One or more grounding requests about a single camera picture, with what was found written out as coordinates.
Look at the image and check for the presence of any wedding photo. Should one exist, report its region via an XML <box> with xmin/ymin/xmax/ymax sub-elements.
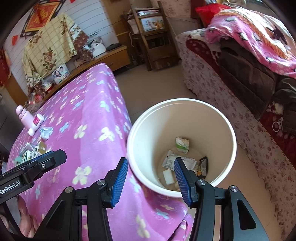
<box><xmin>89</xmin><ymin>37</ymin><xmax>107</xmax><ymax>57</ymax></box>

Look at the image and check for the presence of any white foil sachet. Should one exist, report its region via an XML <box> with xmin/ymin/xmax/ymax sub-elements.
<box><xmin>162</xmin><ymin>149</ymin><xmax>197</xmax><ymax>171</ymax></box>

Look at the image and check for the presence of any dark maroon bow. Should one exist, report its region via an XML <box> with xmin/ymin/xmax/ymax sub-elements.
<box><xmin>266</xmin><ymin>24</ymin><xmax>288</xmax><ymax>44</ymax></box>

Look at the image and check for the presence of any white plastic bucket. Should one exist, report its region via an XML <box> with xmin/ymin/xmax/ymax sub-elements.
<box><xmin>126</xmin><ymin>98</ymin><xmax>237</xmax><ymax>198</ymax></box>

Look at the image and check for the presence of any green gold medicine box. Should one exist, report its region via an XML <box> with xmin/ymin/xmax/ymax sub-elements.
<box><xmin>30</xmin><ymin>142</ymin><xmax>48</xmax><ymax>160</ymax></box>

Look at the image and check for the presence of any floral covered sofa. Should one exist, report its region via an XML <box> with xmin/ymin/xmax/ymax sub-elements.
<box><xmin>175</xmin><ymin>29</ymin><xmax>296</xmax><ymax>241</ymax></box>

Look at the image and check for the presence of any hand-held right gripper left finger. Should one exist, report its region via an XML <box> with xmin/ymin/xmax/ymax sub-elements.
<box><xmin>35</xmin><ymin>157</ymin><xmax>129</xmax><ymax>241</ymax></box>

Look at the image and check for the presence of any brown jacket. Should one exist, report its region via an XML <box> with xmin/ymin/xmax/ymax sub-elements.
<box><xmin>218</xmin><ymin>42</ymin><xmax>296</xmax><ymax>137</ymax></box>

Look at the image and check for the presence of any checked floral cloth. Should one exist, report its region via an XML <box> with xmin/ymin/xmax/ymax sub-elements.
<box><xmin>22</xmin><ymin>13</ymin><xmax>93</xmax><ymax>102</ymax></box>

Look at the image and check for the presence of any person's left hand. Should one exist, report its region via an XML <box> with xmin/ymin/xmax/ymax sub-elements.
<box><xmin>18</xmin><ymin>197</ymin><xmax>39</xmax><ymax>238</ymax></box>

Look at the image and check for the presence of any peach fringed blanket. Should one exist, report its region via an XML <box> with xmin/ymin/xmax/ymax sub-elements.
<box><xmin>228</xmin><ymin>8</ymin><xmax>296</xmax><ymax>56</ymax></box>

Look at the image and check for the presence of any dark snack wrapper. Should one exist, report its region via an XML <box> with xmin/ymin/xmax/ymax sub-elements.
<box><xmin>198</xmin><ymin>156</ymin><xmax>208</xmax><ymax>179</ymax></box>

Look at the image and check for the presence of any clear plastic bag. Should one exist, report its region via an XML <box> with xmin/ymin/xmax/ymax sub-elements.
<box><xmin>40</xmin><ymin>126</ymin><xmax>54</xmax><ymax>139</ymax></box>

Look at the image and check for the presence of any white pill bottle pink label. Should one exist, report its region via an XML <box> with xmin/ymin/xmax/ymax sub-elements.
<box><xmin>28</xmin><ymin>114</ymin><xmax>44</xmax><ymax>136</ymax></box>

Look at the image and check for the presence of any fruit print box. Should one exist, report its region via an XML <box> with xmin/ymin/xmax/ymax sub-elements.
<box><xmin>141</xmin><ymin>17</ymin><xmax>166</xmax><ymax>32</ymax></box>

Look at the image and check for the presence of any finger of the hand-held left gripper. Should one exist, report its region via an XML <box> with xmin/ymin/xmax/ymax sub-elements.
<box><xmin>23</xmin><ymin>149</ymin><xmax>67</xmax><ymax>178</ymax></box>

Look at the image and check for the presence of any red plush sofa throw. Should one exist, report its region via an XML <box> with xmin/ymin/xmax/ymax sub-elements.
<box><xmin>186</xmin><ymin>38</ymin><xmax>296</xmax><ymax>163</ymax></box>

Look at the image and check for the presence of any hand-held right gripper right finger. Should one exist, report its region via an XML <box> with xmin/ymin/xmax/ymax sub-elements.
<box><xmin>173</xmin><ymin>158</ymin><xmax>270</xmax><ymax>241</ymax></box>

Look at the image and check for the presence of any wooden cabinet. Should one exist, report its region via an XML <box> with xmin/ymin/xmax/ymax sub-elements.
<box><xmin>42</xmin><ymin>45</ymin><xmax>131</xmax><ymax>102</ymax></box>

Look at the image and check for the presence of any framed couple photo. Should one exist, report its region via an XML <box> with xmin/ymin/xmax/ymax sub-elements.
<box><xmin>51</xmin><ymin>64</ymin><xmax>70</xmax><ymax>84</ymax></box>

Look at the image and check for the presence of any dark wooden chair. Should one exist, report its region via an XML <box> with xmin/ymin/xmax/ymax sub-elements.
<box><xmin>131</xmin><ymin>1</ymin><xmax>179</xmax><ymax>71</ymax></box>
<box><xmin>121</xmin><ymin>10</ymin><xmax>142</xmax><ymax>66</ymax></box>

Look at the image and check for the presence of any pink printed blanket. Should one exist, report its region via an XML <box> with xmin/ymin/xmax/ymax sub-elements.
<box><xmin>206</xmin><ymin>9</ymin><xmax>296</xmax><ymax>79</ymax></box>

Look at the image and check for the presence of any white barcode medicine box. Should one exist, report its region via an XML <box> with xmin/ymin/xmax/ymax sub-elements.
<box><xmin>20</xmin><ymin>142</ymin><xmax>36</xmax><ymax>155</ymax></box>

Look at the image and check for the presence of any metal keyring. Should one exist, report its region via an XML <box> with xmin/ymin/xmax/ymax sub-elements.
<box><xmin>272</xmin><ymin>117</ymin><xmax>284</xmax><ymax>132</ymax></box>

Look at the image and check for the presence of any pink thermos bottle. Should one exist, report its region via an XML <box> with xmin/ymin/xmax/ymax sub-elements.
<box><xmin>16</xmin><ymin>105</ymin><xmax>35</xmax><ymax>128</ymax></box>

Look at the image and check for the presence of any framed red calligraphy picture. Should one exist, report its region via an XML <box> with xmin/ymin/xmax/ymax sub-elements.
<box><xmin>21</xmin><ymin>0</ymin><xmax>67</xmax><ymax>37</ymax></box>

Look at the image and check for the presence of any tall floral cloth cover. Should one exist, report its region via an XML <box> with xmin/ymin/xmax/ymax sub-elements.
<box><xmin>150</xmin><ymin>0</ymin><xmax>192</xmax><ymax>16</ymax></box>

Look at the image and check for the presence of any red string wall decoration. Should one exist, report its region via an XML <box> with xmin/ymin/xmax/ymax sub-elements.
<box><xmin>0</xmin><ymin>47</ymin><xmax>12</xmax><ymax>87</ymax></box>

